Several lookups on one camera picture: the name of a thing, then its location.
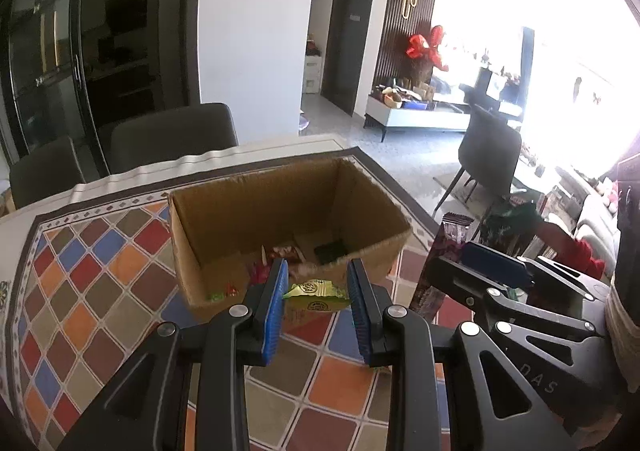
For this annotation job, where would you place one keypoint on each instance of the person's right hand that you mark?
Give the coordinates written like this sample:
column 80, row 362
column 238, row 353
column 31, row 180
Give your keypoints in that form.
column 622, row 331

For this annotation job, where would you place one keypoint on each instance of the red snack bar packet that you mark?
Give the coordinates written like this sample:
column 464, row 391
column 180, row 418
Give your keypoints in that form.
column 231, row 289

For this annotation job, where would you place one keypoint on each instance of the colourful checked tablecloth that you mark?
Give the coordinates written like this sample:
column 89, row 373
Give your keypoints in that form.
column 100, row 281

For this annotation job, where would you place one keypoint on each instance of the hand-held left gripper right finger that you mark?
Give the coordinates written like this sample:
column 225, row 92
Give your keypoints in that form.
column 357, row 311

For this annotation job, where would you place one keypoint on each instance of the grey dining chair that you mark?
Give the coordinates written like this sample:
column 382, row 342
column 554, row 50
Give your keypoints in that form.
column 487, row 156
column 45, row 176
column 172, row 136

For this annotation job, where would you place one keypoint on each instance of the red cloth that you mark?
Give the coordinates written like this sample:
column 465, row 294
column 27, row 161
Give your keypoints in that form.
column 575, row 251

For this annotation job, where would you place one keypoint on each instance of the black glass sliding door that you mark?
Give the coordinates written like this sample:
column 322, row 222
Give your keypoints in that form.
column 45, row 56

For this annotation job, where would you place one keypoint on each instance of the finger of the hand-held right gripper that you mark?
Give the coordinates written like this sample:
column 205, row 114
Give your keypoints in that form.
column 465, row 281
column 492, row 258

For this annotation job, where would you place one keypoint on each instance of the pink snack packet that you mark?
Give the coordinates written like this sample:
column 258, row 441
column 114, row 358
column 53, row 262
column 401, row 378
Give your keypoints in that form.
column 282, row 253

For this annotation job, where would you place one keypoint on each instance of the white toy shelf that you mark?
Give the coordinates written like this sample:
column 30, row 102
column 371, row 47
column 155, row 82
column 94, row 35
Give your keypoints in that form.
column 312, row 73

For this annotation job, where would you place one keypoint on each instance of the dark interior door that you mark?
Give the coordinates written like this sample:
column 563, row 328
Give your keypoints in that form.
column 350, row 31

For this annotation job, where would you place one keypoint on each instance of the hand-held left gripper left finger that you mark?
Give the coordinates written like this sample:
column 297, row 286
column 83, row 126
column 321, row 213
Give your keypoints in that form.
column 275, row 311

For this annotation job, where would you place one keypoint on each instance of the dark red striped snack packet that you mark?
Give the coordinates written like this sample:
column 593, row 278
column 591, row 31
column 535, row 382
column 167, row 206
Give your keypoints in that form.
column 440, row 256

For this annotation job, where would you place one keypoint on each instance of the red bow balloon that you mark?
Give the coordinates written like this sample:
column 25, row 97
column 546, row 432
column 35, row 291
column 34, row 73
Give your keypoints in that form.
column 425, row 46

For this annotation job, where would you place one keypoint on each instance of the brown cardboard box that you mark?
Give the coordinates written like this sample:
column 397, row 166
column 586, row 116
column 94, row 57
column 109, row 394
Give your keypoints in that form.
column 250, row 201

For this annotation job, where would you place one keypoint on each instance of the white low cabinet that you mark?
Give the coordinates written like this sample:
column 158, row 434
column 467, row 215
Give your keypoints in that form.
column 415, row 116

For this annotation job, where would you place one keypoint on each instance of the dark slatted wall panel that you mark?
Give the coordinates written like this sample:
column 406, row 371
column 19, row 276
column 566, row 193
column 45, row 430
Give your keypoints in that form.
column 395, row 46

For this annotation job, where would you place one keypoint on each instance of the green cloth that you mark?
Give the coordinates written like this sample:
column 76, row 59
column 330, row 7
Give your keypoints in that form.
column 515, row 218

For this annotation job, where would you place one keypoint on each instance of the yellow-green snack packet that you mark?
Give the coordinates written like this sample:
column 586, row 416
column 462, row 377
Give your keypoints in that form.
column 315, row 293

